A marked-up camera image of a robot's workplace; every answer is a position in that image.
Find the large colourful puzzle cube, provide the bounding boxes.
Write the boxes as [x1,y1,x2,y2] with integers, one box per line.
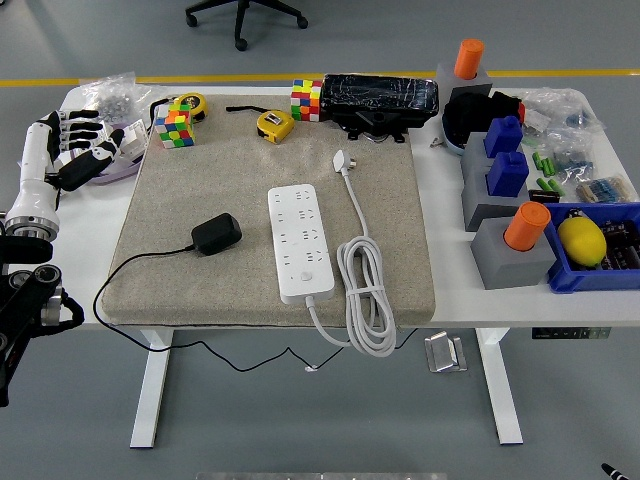
[290,78,324,123]

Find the white power strip cable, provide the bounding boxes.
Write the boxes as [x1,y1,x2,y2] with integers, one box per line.
[301,148,400,359]

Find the orange cylinder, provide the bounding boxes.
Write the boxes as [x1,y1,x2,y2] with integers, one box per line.
[503,201,552,252]
[453,38,485,81]

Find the white power strip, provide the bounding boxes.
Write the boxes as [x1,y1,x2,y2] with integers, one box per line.
[266,183,335,305]

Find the white table leg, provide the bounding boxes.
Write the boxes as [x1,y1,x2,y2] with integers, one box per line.
[129,328,175,449]
[474,328,525,446]

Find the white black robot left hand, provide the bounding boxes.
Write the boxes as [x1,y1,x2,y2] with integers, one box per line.
[5,108,126,221]

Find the clear bag of screws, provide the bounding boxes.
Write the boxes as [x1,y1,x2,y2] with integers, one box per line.
[78,71,166,126]

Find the grey holder block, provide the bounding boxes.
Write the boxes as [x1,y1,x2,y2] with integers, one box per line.
[435,62,494,109]
[459,132,526,176]
[471,219,557,291]
[462,164,544,232]

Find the purple plastic tray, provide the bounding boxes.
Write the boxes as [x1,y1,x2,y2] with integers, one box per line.
[92,118,151,187]

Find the light blue bowl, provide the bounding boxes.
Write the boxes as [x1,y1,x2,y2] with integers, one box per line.
[442,119,470,157]

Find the black film-wrapped box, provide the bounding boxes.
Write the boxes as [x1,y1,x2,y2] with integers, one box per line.
[319,73,440,124]

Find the black office chair base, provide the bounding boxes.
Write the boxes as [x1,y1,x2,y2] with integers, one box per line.
[184,0,310,52]

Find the yellow black tape measure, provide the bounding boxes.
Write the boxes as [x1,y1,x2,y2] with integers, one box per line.
[171,92,210,123]

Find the black cloth bundle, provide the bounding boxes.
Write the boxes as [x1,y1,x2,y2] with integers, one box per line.
[442,90,525,146]

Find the clear bag of resistor strips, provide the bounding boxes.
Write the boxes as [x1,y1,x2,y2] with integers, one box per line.
[574,172,640,205]

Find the clear bag of parts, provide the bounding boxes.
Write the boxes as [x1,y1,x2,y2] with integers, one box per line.
[519,87,610,137]

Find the blue plastic bin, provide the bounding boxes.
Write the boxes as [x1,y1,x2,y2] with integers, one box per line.
[542,201,640,295]

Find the blue block peg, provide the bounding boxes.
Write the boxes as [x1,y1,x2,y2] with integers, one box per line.
[483,115,525,159]
[486,151,530,198]

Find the black power adapter plug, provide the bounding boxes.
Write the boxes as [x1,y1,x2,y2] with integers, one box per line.
[191,212,244,257]

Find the black table control panel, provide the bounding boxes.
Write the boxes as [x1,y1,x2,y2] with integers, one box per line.
[531,327,612,341]

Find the grey-brown mat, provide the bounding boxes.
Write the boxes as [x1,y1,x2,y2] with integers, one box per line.
[102,93,437,329]

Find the black capacitors pile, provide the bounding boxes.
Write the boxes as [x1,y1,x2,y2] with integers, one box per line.
[597,219,640,271]

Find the small colourful puzzle cube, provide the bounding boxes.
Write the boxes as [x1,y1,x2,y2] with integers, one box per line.
[153,102,196,150]

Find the thin black adapter cord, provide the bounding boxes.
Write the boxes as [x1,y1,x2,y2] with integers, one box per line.
[93,243,419,374]

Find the silver metal bracket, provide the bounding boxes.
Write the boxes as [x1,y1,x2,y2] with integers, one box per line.
[423,331,469,374]

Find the clear bag of blue resistors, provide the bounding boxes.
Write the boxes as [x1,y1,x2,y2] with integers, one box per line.
[547,128,601,182]

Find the yellow tape measure with strap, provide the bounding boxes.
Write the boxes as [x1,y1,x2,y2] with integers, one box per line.
[224,103,296,145]

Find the yellow lemon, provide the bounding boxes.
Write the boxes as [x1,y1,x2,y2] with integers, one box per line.
[557,215,609,267]

